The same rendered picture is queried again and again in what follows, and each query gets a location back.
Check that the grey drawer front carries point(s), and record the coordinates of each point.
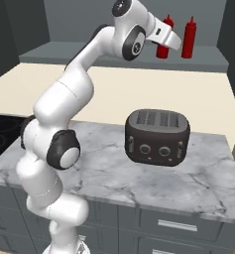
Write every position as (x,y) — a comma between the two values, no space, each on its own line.
(178,225)
(188,248)

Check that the grey open wall cabinet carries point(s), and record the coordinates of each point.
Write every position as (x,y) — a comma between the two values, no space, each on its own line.
(195,13)

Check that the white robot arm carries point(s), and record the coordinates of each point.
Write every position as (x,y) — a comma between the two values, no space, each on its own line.
(64,96)

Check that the dark grey cabinet door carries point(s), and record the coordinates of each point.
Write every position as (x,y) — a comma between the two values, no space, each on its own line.
(234,49)
(10,33)

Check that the dark brown four-slot toaster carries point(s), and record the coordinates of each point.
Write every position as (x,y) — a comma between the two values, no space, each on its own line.
(157,139)

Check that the black hob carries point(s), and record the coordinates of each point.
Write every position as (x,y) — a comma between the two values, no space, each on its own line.
(3,132)

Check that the red condiment bottle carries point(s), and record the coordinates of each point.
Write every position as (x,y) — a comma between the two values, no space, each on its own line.
(162,51)
(189,36)

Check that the grey cupboard door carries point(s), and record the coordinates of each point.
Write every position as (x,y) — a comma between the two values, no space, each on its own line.
(6,218)
(104,228)

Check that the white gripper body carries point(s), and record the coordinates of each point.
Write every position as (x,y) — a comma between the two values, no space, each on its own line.
(171,40)

